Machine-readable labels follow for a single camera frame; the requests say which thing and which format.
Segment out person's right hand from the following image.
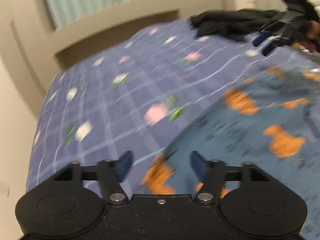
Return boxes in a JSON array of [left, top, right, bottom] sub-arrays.
[[298, 21, 319, 53]]

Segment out beige built-in cabinet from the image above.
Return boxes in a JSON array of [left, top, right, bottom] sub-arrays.
[[0, 0, 256, 120]]

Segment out black clothing pile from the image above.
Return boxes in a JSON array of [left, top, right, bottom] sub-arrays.
[[190, 9, 297, 42]]

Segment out blue pants with orange cars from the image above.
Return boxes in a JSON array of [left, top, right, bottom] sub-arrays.
[[142, 63, 319, 239]]

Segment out white wall socket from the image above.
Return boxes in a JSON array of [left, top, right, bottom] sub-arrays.
[[0, 182, 10, 197]]

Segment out purple checked floral quilt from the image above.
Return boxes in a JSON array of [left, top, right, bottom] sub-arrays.
[[26, 20, 317, 193]]

